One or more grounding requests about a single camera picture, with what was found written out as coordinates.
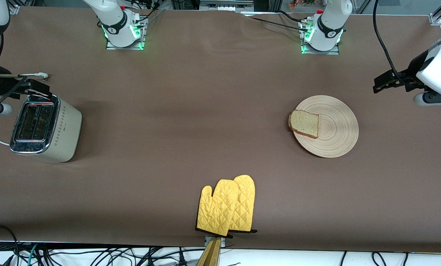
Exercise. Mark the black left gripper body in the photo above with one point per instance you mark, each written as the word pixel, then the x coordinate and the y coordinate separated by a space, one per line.
pixel 411 72

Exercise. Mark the round wooden plate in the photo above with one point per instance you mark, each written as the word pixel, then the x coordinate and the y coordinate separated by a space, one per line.
pixel 334 129

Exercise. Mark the bread slice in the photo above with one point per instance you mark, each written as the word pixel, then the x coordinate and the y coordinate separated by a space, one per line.
pixel 304 123

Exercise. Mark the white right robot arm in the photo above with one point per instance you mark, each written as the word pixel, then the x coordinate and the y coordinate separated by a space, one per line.
pixel 119 26

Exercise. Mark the cream and chrome toaster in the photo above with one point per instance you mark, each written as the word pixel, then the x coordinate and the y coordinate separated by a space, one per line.
pixel 63 129

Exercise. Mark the brown table cover sheet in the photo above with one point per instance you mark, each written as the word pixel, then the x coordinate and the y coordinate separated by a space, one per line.
pixel 205 92

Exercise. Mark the yellow quilted oven mitt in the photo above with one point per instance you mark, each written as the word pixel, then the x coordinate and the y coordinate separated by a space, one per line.
pixel 216 210
pixel 246 199

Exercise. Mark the grey metal equipment box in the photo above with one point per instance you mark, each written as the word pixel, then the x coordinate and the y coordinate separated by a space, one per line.
pixel 224 5

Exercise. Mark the tan wooden beam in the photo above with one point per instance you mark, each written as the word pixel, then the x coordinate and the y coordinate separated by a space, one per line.
pixel 211 255

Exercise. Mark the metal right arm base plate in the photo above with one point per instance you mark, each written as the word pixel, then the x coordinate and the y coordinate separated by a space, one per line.
pixel 124 47

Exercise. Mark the small metal clamp bracket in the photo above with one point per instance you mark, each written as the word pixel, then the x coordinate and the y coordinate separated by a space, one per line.
pixel 223 242

